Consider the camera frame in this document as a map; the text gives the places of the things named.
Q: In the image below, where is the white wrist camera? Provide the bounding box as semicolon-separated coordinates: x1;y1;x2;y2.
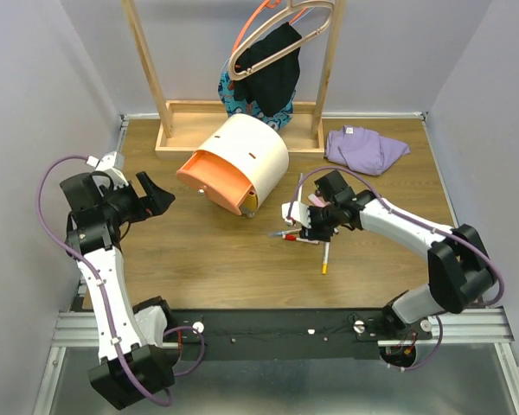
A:
281;201;311;228
86;151;129;188

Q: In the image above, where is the grey silver marker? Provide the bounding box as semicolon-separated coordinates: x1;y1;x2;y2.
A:
296;172;304;202

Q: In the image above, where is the red capped white marker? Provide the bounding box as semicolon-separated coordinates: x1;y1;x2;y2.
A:
282;234;319;245

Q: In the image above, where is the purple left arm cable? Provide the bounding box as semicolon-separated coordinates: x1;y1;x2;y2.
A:
35;154;207;407

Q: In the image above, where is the pink clothes hanger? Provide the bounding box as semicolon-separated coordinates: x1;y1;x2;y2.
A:
225;1;337;81

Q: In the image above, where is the orange clothes hanger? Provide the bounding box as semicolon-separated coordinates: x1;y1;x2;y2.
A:
232;0;281;52

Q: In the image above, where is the purple folded cloth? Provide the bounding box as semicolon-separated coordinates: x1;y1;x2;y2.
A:
324;125;411;176

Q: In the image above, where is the aluminium frame rail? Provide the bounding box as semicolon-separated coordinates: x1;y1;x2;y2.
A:
52;308;514;348

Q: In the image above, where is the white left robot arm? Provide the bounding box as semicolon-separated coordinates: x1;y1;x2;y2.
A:
60;171;176;410

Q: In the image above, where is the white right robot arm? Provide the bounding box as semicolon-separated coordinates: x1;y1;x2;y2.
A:
282;167;504;339

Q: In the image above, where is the yellow capped white marker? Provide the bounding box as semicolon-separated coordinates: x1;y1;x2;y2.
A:
321;242;330;275

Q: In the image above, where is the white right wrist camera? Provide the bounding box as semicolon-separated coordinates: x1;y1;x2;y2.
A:
281;201;311;228

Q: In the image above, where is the pink highlighter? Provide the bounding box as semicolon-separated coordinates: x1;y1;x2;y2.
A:
308;194;327;208

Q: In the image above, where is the blue shark print cloth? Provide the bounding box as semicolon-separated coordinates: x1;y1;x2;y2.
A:
217;61;295;131

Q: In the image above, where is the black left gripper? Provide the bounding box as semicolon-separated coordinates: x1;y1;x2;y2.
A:
99;169;175;224

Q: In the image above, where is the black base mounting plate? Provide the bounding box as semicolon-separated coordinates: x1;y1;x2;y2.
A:
169;308;432;361

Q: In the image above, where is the clear capped blue pen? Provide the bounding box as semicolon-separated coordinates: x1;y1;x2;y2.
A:
268;229;301;237

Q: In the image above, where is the wooden clothes rack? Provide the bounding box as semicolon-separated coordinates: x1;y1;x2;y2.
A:
121;1;346;158

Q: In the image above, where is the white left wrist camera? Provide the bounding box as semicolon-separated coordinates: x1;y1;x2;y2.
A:
86;151;129;188

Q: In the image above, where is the black hanging garment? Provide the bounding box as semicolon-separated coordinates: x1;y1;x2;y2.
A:
233;22;302;116

